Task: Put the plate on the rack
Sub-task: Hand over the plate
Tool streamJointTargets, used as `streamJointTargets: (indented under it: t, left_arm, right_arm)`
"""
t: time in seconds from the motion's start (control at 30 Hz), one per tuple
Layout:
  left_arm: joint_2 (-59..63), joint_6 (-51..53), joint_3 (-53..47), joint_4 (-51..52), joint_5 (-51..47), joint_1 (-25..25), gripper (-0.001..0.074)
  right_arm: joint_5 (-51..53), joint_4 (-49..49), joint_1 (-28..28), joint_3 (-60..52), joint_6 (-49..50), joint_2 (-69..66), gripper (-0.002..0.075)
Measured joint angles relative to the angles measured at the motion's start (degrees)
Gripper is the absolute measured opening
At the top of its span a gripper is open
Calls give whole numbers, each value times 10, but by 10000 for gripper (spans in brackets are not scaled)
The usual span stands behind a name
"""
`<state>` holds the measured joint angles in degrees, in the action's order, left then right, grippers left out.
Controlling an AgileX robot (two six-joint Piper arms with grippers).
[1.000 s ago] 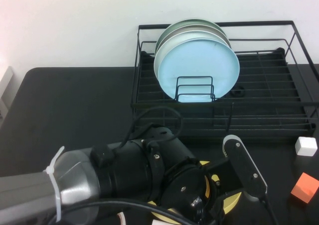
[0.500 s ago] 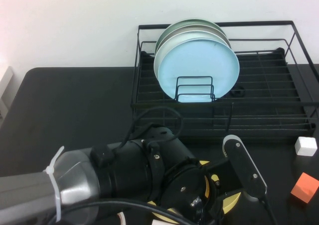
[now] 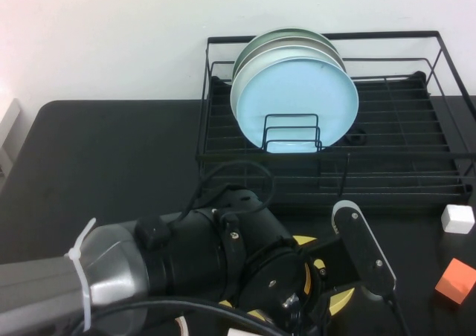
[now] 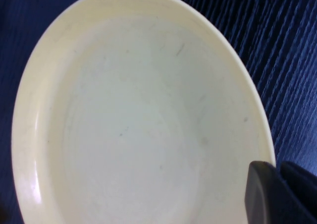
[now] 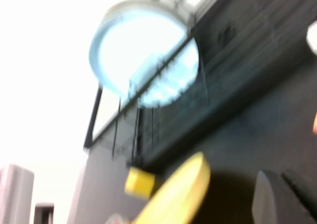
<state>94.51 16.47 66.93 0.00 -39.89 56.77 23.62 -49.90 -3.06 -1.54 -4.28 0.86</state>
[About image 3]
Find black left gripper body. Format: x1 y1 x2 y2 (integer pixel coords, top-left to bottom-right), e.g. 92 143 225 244
237 235 360 336

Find light blue plate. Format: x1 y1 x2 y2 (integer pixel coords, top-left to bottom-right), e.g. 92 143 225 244
236 56 361 155

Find pale mint plate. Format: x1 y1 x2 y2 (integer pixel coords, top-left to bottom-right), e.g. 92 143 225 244
229 45 346 129

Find grey beige plate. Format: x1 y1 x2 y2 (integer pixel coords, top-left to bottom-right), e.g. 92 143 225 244
232 36 346 80

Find dark green plate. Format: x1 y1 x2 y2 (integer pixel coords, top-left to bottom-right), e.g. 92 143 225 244
232 28 338 80

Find black round drain plug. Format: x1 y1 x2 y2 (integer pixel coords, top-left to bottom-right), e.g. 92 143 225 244
344 128 368 146

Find orange foam cube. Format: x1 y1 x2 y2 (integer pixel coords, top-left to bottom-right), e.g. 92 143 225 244
433 257 476 307

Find white zip tie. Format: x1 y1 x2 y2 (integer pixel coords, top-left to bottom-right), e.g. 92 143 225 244
63 217 97 332

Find white foam cube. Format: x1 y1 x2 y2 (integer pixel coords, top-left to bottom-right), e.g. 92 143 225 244
440 203 475 235

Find black camera cable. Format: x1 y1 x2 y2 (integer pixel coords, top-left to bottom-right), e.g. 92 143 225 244
91 297 414 336

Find black wrist camera silver ends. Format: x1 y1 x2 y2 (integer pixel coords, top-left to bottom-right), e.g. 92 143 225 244
330 199 397 302

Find black looped gripper cable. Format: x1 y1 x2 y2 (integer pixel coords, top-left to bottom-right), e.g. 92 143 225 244
134 161 275 251

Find black wire dish rack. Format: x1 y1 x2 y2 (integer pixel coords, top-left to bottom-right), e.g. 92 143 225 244
194 30 476 214

